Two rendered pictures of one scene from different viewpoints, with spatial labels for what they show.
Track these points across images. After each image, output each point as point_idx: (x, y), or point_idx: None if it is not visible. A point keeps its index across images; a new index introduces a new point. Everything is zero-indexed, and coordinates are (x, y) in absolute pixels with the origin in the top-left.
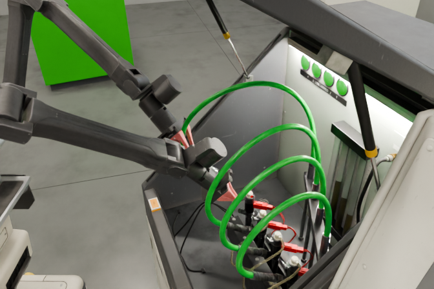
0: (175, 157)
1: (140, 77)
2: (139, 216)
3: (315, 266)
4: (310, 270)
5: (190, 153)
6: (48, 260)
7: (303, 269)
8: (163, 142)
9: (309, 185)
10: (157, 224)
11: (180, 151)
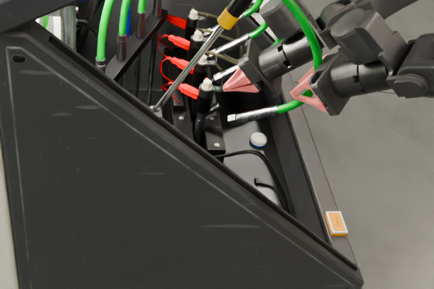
0: (336, 2)
1: (420, 48)
2: None
3: None
4: None
5: (312, 16)
6: None
7: (183, 20)
8: None
9: (110, 74)
10: (329, 193)
11: (327, 13)
